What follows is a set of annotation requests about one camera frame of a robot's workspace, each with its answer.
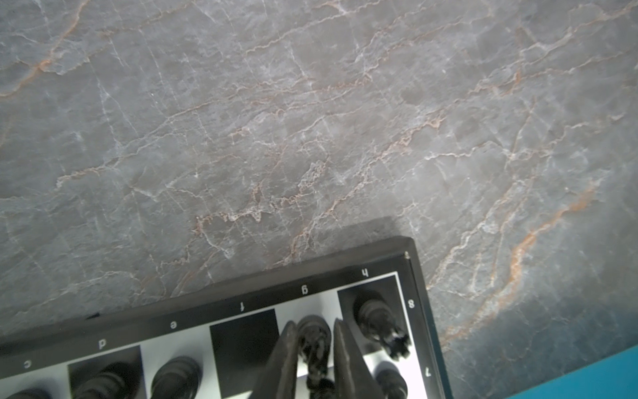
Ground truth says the black white chessboard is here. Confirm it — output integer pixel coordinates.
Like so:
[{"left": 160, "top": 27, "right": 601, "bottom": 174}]
[{"left": 1, "top": 236, "right": 452, "bottom": 398}]

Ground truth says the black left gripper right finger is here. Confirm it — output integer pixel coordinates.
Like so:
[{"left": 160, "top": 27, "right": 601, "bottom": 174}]
[{"left": 333, "top": 319, "right": 384, "bottom": 399}]

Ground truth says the black chess rook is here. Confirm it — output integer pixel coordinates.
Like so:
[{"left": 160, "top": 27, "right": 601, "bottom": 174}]
[{"left": 354, "top": 296, "right": 411, "bottom": 361}]

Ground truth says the black chess pawn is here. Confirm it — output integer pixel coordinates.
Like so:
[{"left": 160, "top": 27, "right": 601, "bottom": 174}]
[{"left": 375, "top": 368, "right": 408, "bottom": 399}]

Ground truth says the blue plastic tray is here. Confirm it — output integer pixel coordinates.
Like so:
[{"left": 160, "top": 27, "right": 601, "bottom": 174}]
[{"left": 512, "top": 346, "right": 637, "bottom": 399}]

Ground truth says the black chess knight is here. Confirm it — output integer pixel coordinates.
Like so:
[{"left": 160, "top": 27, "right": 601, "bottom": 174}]
[{"left": 298, "top": 315, "right": 336, "bottom": 398}]

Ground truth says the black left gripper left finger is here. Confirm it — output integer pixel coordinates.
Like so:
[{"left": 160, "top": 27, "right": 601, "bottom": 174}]
[{"left": 249, "top": 321, "right": 299, "bottom": 399}]

